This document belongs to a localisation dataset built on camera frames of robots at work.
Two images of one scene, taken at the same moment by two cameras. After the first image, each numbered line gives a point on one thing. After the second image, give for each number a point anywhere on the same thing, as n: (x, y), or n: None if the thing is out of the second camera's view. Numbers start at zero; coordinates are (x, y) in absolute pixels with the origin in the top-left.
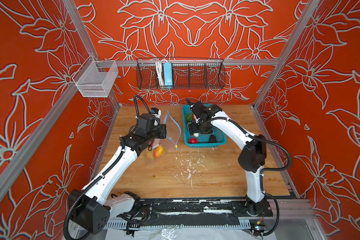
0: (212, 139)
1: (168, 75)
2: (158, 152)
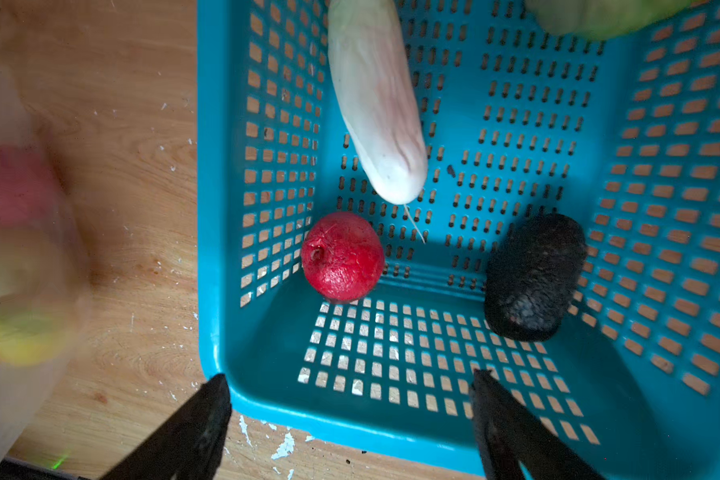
0: (535, 266)
1: None
2: (18, 336)
